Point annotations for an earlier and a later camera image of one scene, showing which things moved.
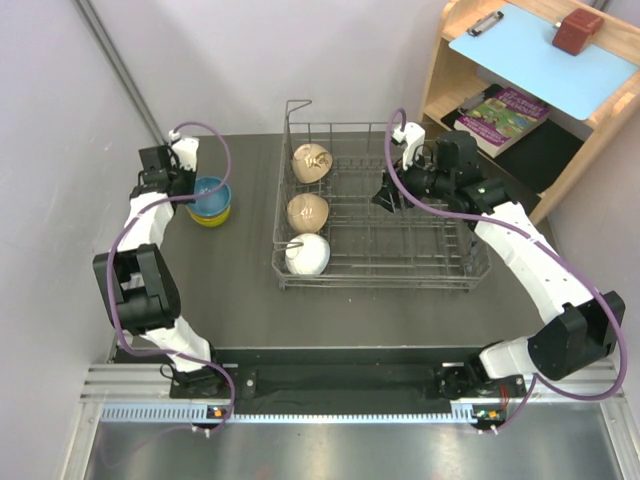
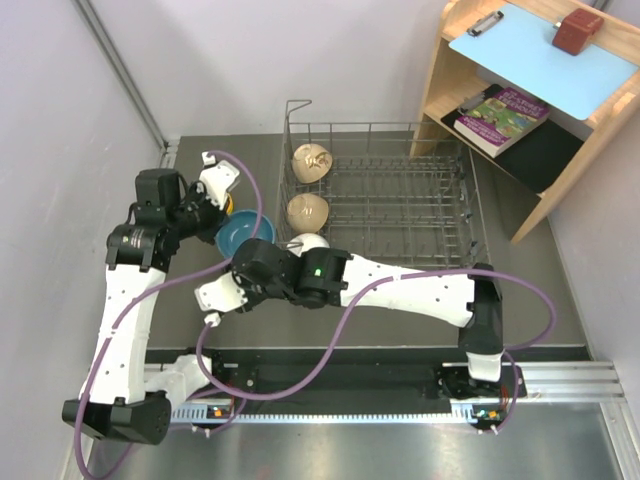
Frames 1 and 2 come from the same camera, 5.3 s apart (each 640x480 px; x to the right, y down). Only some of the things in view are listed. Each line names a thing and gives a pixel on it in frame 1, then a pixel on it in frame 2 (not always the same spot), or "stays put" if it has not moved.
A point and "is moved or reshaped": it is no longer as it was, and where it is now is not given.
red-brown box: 575,30 stays put
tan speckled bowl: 307,213 stays put
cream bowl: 311,162 stays put
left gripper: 190,176 to 217,218
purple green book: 505,117 stays put
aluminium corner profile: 104,40 stays put
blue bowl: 214,204 is moved or reshaped
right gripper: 387,197 to 251,300
